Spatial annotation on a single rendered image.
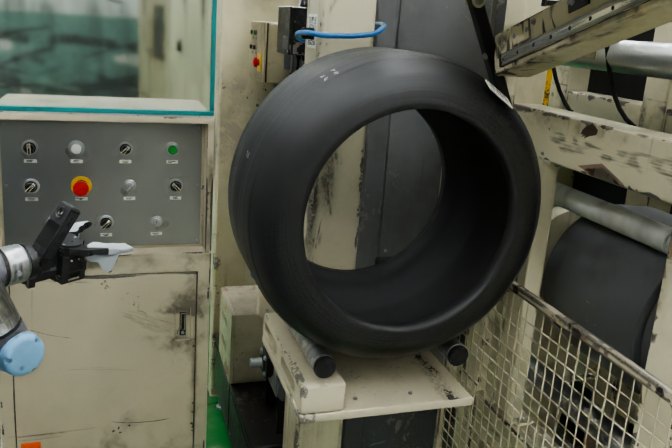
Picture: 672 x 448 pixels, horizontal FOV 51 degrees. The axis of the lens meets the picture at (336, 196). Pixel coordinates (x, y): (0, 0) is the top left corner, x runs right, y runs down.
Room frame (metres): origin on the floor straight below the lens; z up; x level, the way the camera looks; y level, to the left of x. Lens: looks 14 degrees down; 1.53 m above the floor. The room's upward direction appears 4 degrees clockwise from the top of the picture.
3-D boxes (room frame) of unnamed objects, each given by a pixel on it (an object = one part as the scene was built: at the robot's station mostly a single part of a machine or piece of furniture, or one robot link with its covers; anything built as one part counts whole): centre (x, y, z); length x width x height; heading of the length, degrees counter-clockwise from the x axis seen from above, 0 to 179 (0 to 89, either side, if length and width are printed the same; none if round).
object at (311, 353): (1.36, 0.05, 0.90); 0.35 x 0.05 x 0.05; 18
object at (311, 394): (1.37, 0.05, 0.83); 0.36 x 0.09 x 0.06; 18
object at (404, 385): (1.41, -0.08, 0.80); 0.37 x 0.36 x 0.02; 108
